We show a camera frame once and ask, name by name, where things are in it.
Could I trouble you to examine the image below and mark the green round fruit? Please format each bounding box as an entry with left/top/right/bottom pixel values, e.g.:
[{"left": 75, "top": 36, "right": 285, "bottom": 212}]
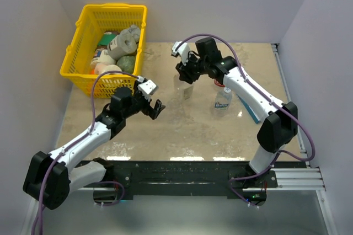
[{"left": 116, "top": 55, "right": 136, "bottom": 74}]

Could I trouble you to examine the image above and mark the green box in basket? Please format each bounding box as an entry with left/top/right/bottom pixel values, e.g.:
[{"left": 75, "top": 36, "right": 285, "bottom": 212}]
[{"left": 98, "top": 32, "right": 117, "bottom": 46}]

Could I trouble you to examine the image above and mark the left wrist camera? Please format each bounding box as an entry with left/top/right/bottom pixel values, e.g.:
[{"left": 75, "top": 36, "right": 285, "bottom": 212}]
[{"left": 136, "top": 76, "right": 158, "bottom": 102}]

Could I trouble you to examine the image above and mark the yellow plastic basket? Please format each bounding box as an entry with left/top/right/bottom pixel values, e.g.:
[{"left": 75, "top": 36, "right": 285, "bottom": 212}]
[{"left": 60, "top": 3, "right": 147, "bottom": 96}]

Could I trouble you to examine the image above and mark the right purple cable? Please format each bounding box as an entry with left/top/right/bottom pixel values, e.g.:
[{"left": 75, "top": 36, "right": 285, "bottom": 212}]
[{"left": 176, "top": 34, "right": 316, "bottom": 162}]

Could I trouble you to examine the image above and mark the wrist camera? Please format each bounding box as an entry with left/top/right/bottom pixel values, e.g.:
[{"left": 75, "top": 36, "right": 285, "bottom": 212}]
[
  {"left": 136, "top": 76, "right": 158, "bottom": 102},
  {"left": 171, "top": 41, "right": 190, "bottom": 66}
]

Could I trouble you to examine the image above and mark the clear white bottle cap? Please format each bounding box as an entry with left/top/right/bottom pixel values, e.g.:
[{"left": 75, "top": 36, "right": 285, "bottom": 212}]
[{"left": 223, "top": 87, "right": 231, "bottom": 93}]

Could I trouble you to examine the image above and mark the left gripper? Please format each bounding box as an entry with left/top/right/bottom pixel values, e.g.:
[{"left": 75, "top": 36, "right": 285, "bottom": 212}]
[{"left": 123, "top": 81, "right": 165, "bottom": 119}]

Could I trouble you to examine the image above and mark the grey paper roll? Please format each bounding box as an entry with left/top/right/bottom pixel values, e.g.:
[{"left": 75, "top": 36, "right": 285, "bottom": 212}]
[{"left": 107, "top": 25, "right": 141, "bottom": 60}]

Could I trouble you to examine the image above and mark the cream labelled container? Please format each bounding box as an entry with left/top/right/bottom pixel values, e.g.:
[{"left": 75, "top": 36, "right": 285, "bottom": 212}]
[{"left": 90, "top": 48, "right": 116, "bottom": 67}]

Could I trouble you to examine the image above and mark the purple cable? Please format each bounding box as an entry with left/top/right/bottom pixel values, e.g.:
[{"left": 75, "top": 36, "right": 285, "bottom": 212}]
[
  {"left": 30, "top": 71, "right": 143, "bottom": 235},
  {"left": 176, "top": 34, "right": 316, "bottom": 162}
]

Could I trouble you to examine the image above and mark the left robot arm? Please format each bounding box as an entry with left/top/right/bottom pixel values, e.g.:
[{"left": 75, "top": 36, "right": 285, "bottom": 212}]
[{"left": 23, "top": 81, "right": 165, "bottom": 210}]

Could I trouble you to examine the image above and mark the clear bottle with red ring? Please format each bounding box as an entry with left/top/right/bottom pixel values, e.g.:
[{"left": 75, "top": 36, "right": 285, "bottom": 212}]
[{"left": 214, "top": 79, "right": 224, "bottom": 87}]

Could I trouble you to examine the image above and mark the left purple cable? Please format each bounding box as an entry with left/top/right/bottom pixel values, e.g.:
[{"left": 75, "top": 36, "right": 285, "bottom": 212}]
[{"left": 30, "top": 71, "right": 143, "bottom": 235}]

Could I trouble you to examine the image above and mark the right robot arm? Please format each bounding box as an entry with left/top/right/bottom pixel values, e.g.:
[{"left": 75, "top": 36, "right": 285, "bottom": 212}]
[{"left": 172, "top": 36, "right": 298, "bottom": 187}]

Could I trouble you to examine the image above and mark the clear labelled bottle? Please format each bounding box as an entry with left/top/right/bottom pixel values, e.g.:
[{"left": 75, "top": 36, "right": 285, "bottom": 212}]
[{"left": 212, "top": 89, "right": 232, "bottom": 117}]

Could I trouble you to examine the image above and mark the white tape roll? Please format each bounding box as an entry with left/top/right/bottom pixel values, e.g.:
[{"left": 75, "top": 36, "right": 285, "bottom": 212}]
[{"left": 94, "top": 63, "right": 122, "bottom": 75}]

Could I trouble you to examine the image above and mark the blue white toothpaste box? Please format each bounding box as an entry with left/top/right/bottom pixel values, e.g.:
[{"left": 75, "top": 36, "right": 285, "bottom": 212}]
[{"left": 237, "top": 96, "right": 261, "bottom": 124}]

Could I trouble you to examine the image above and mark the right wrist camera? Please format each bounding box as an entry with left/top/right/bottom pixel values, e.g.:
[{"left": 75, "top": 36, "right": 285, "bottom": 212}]
[{"left": 171, "top": 41, "right": 190, "bottom": 66}]

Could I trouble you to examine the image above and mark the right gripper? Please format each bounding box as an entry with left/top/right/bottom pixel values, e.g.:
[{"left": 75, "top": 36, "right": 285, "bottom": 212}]
[{"left": 176, "top": 51, "right": 209, "bottom": 84}]

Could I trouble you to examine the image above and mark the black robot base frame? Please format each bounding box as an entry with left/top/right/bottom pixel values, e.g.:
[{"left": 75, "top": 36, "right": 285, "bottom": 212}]
[{"left": 90, "top": 158, "right": 278, "bottom": 205}]

